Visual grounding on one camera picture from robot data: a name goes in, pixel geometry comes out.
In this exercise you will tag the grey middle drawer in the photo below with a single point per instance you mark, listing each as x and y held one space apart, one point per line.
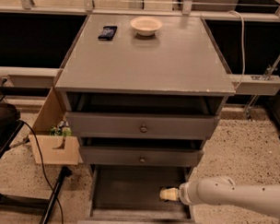
142 157

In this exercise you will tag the wooden box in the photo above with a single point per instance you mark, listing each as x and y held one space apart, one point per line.
48 147

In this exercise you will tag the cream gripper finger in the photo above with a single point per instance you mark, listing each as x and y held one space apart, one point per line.
171 194

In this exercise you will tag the white bowl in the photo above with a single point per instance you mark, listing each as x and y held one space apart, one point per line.
146 26

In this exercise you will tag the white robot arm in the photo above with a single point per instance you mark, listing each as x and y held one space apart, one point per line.
222 191

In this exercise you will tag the black bag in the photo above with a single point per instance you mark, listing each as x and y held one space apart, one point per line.
8 115

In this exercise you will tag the metal rail beam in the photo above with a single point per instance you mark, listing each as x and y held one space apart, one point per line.
28 77

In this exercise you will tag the grey drawer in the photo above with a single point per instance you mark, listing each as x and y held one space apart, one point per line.
142 157
130 195
126 125

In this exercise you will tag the black stand frame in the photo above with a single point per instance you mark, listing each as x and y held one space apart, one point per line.
45 206

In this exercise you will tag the dark blue snack packet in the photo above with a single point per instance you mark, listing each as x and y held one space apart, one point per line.
108 33

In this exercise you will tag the grey drawer cabinet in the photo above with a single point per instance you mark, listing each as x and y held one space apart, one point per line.
175 72

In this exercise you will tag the grey top drawer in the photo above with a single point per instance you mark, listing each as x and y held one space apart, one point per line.
126 125

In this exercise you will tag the grey bottom drawer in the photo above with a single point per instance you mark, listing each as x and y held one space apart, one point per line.
130 195

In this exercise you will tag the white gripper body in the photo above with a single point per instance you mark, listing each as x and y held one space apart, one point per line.
184 194

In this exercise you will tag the green snack bags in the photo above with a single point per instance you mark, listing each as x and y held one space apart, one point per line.
61 129

